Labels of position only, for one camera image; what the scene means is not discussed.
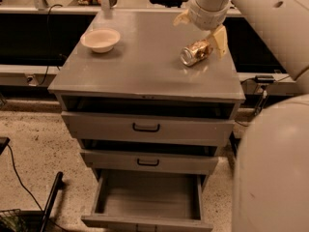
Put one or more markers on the grey middle drawer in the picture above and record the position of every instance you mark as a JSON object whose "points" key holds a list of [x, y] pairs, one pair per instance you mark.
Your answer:
{"points": [[154, 162]]}

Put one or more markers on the black power adapter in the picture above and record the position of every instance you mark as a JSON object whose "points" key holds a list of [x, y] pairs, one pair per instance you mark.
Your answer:
{"points": [[264, 79]]}

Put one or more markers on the orange soda can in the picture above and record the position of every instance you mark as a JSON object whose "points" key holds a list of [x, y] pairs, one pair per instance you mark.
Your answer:
{"points": [[196, 52]]}

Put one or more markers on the grey open bottom drawer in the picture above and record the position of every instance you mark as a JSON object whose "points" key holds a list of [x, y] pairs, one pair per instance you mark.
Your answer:
{"points": [[136, 201]]}

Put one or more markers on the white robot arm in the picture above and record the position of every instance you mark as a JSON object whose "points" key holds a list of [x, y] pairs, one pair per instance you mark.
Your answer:
{"points": [[271, 179]]}

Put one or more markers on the wire basket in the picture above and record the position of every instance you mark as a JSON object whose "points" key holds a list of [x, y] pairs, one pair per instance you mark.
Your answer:
{"points": [[12, 220]]}

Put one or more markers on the black stand leg left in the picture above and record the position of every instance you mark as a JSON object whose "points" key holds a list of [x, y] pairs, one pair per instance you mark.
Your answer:
{"points": [[58, 184]]}

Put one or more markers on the cream ceramic bowl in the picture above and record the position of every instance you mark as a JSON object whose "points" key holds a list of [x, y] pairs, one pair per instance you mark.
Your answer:
{"points": [[100, 40]]}

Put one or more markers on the grey top drawer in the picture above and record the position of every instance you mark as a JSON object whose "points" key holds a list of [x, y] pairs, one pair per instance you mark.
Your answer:
{"points": [[148, 129]]}

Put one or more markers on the grey drawer cabinet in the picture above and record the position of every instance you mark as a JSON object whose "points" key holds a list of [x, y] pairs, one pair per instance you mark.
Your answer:
{"points": [[143, 75]]}

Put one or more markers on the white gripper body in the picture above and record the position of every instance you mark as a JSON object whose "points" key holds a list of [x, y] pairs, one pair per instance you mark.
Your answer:
{"points": [[207, 17]]}

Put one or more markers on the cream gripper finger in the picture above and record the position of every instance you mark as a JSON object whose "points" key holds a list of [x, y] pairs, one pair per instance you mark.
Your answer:
{"points": [[182, 18], [219, 40]]}

